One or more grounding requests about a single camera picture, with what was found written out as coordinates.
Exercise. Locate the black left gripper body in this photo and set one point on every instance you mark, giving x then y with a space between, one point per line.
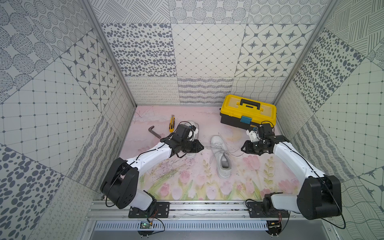
186 145

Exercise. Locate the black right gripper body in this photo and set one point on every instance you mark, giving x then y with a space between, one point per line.
258 147

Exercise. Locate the white sneaker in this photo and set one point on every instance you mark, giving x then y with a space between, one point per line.
190 155
223 157

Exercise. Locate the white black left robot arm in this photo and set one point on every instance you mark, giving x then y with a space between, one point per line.
120 184

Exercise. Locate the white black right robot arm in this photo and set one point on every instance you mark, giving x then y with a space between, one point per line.
319 194

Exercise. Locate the yellow black utility knife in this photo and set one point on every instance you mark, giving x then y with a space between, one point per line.
172 124

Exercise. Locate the dark metal hex key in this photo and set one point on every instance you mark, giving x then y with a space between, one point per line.
151 130

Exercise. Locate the pink floral table mat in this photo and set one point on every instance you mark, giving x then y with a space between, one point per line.
197 179

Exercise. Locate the yellow black plastic toolbox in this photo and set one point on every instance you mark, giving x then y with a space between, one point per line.
244 113

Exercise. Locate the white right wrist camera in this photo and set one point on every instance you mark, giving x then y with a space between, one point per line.
253 135

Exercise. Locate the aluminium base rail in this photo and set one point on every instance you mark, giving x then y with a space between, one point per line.
197 216

